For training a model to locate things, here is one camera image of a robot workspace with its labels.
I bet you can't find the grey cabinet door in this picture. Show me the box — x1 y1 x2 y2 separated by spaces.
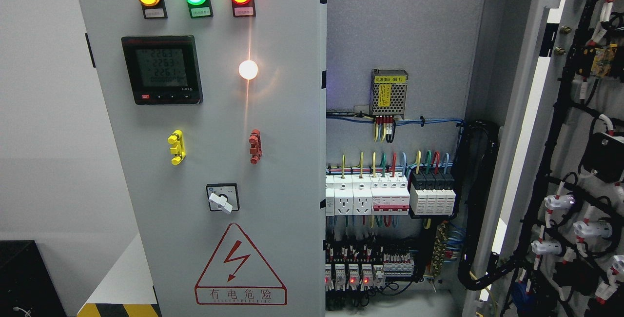
493 0 623 317
79 0 326 317

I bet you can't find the white red breaker row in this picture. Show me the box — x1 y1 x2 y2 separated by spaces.
325 173 410 217

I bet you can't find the metal mesh power supply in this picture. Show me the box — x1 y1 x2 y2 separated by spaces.
370 69 409 116

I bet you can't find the white glowing lamp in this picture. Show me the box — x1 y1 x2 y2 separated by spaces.
238 59 259 80

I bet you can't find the black white surge protector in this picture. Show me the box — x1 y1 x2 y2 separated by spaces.
409 171 456 218

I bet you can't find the red electric hazard warning sticker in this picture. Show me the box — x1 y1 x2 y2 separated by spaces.
195 223 287 305

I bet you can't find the relay terminal row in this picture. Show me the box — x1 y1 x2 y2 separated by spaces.
323 241 415 291

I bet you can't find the black digital power meter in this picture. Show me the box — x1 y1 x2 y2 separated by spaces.
121 35 203 104

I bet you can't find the yellow indicator light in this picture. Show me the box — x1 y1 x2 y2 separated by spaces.
138 0 168 20

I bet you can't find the red terminal post block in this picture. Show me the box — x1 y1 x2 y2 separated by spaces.
248 129 262 164

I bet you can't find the yellow terminal post block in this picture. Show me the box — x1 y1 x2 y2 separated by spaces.
167 130 186 165

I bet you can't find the black right cable loom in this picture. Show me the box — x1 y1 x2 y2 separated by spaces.
457 119 517 292

